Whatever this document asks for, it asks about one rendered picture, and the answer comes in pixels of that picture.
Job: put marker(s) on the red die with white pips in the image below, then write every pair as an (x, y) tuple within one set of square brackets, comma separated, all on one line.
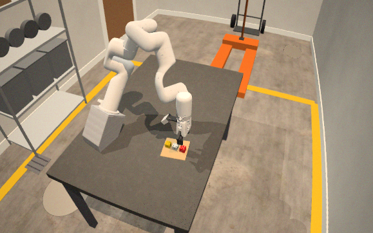
[(182, 149)]

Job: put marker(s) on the peach flat mat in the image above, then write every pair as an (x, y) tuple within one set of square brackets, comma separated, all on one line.
[(168, 152)]

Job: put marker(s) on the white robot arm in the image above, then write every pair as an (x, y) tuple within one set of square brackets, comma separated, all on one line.
[(118, 59)]

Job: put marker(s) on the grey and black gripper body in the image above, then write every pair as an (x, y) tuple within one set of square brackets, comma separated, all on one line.
[(184, 127)]

